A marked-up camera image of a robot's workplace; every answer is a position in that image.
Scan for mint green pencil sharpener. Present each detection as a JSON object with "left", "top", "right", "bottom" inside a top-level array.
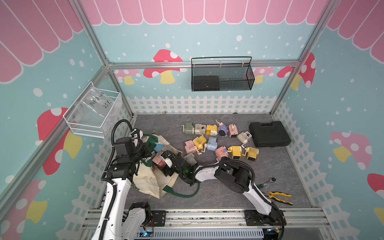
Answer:
[{"left": 184, "top": 153, "right": 197, "bottom": 166}]

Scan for black box in basket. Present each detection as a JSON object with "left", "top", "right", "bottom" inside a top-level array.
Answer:
[{"left": 192, "top": 76, "right": 221, "bottom": 92}]

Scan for pink clear-drawer pencil sharpener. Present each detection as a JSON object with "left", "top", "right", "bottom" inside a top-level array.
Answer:
[{"left": 152, "top": 154, "right": 167, "bottom": 168}]

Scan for yellow black pencil sharpener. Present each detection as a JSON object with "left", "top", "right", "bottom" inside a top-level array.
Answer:
[{"left": 244, "top": 147, "right": 260, "bottom": 162}]

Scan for light blue pencil sharpener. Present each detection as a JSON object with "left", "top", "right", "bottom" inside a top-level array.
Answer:
[{"left": 154, "top": 143, "right": 165, "bottom": 153}]

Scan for black plastic tool case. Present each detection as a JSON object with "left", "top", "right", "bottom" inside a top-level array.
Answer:
[{"left": 249, "top": 121, "right": 291, "bottom": 148}]

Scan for black wire mesh basket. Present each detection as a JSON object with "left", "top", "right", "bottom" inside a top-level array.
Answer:
[{"left": 191, "top": 56, "right": 255, "bottom": 91}]

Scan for clear wall bin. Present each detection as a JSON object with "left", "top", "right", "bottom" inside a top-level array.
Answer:
[{"left": 63, "top": 82, "right": 123, "bottom": 139}]

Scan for cream crank pencil sharpener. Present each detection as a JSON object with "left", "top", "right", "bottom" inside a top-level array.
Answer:
[{"left": 237, "top": 131, "right": 252, "bottom": 145}]

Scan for blue grey pencil sharpener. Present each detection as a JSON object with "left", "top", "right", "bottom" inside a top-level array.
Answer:
[{"left": 204, "top": 137, "right": 218, "bottom": 152}]

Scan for purple pencil sharpener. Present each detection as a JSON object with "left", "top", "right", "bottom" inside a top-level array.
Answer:
[{"left": 216, "top": 120, "right": 229, "bottom": 137}]

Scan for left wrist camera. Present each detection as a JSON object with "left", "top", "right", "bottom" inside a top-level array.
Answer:
[{"left": 131, "top": 129, "right": 143, "bottom": 145}]

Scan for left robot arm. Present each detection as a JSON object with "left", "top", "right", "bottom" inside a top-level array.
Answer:
[{"left": 92, "top": 119, "right": 153, "bottom": 240}]

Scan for beige pencil sharpener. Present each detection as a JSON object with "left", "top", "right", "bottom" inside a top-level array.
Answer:
[{"left": 194, "top": 124, "right": 207, "bottom": 135}]

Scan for yellow crank pencil sharpener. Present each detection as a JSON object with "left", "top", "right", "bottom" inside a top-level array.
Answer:
[{"left": 193, "top": 135, "right": 207, "bottom": 155}]

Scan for cream canvas tote bag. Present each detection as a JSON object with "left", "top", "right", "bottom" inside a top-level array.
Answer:
[{"left": 132, "top": 132, "right": 200, "bottom": 199}]

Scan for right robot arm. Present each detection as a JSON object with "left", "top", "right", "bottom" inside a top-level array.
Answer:
[{"left": 161, "top": 151, "right": 287, "bottom": 227}]

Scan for yellow handled pliers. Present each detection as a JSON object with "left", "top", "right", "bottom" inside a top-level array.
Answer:
[{"left": 263, "top": 191, "right": 294, "bottom": 206}]

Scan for pink boxy pencil sharpener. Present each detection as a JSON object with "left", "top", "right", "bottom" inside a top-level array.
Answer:
[{"left": 185, "top": 140, "right": 197, "bottom": 155}]

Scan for yellow white pencil sharpener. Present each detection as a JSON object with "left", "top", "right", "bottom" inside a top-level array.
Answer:
[{"left": 227, "top": 146, "right": 243, "bottom": 160}]

